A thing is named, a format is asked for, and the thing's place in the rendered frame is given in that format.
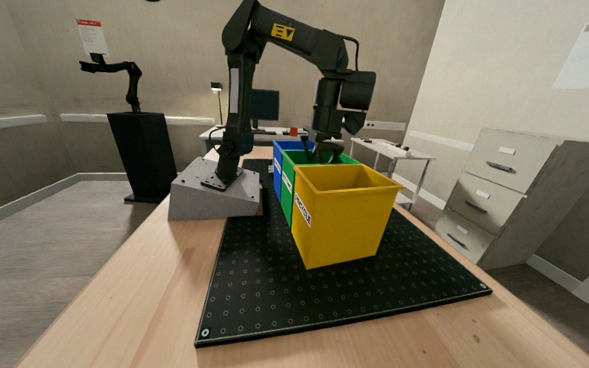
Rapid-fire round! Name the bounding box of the blue open-top bin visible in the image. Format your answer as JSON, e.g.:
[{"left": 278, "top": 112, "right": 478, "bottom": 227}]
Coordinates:
[{"left": 273, "top": 140, "right": 315, "bottom": 202}]

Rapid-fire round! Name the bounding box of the green bin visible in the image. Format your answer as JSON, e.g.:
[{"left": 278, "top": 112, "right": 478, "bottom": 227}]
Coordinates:
[{"left": 281, "top": 150, "right": 359, "bottom": 228}]

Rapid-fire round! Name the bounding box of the yellow open-top bin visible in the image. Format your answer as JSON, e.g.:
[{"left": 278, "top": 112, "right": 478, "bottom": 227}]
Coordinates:
[{"left": 291, "top": 164, "right": 400, "bottom": 270}]

